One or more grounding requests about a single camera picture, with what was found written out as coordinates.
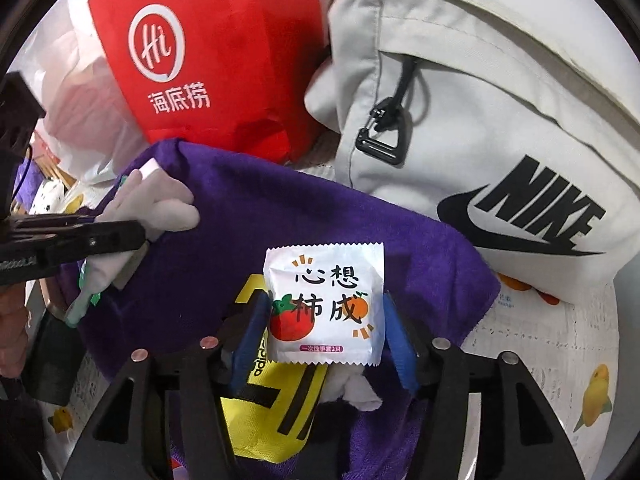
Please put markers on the white fruit print packet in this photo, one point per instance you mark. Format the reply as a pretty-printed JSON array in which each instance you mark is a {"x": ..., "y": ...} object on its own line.
[{"x": 325, "y": 270}]

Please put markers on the red Haidilao paper bag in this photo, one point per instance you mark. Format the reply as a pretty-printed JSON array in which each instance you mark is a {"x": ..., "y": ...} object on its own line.
[{"x": 240, "y": 60}]

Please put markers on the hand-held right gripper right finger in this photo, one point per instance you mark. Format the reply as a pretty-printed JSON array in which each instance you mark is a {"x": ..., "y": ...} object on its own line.
[{"x": 400, "y": 347}]

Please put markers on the fruit print bed sheet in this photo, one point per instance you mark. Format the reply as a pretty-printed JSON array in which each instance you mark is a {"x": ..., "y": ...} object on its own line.
[{"x": 540, "y": 360}]

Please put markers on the beige waist bag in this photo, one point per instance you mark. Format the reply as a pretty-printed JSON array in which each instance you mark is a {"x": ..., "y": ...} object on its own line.
[{"x": 475, "y": 85}]

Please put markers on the white plastic bag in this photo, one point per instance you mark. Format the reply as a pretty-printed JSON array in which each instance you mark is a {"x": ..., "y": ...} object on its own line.
[{"x": 75, "y": 85}]

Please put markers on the purple towel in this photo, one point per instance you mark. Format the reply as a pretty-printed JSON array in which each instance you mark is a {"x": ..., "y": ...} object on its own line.
[{"x": 225, "y": 210}]

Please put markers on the white soft cloth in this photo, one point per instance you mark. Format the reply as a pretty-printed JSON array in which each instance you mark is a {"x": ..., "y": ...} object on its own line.
[{"x": 160, "y": 205}]

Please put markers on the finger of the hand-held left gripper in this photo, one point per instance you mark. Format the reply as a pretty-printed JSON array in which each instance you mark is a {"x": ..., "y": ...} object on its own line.
[
  {"x": 100, "y": 240},
  {"x": 50, "y": 219}
]

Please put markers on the yellow zip pouch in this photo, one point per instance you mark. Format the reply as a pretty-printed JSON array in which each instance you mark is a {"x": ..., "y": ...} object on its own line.
[{"x": 260, "y": 425}]

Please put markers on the white crumpled bag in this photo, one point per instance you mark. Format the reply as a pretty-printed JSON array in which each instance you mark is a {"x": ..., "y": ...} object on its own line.
[{"x": 47, "y": 197}]

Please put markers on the small purple cloth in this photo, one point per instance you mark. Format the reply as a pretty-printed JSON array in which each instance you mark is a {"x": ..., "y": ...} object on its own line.
[{"x": 27, "y": 175}]

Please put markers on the person's left hand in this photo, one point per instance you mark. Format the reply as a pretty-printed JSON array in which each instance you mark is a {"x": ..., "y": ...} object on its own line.
[{"x": 12, "y": 335}]

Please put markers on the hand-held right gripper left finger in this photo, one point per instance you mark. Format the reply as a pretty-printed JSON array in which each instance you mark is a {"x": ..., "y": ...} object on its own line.
[{"x": 248, "y": 342}]

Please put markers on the light green tissue pack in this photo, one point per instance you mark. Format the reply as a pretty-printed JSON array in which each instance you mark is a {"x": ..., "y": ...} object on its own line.
[{"x": 112, "y": 272}]

